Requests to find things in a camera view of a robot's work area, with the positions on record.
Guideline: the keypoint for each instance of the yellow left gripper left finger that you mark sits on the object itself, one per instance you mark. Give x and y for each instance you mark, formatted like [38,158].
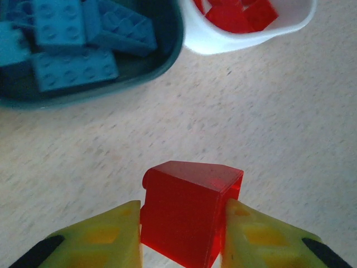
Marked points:
[106,245]

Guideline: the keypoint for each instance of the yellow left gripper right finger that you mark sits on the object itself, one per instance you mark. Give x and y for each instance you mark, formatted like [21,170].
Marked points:
[265,245]

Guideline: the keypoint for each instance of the red lego brick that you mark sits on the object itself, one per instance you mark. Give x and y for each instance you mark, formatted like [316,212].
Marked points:
[260,14]
[228,19]
[198,5]
[181,217]
[223,2]

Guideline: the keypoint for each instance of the white plastic container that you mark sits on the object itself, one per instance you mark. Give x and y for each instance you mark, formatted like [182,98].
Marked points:
[223,44]

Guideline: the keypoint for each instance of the teal plastic container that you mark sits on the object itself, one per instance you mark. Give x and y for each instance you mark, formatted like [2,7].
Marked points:
[164,42]

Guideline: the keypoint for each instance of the small blue lego brick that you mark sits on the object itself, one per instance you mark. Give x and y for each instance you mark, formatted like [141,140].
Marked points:
[12,47]

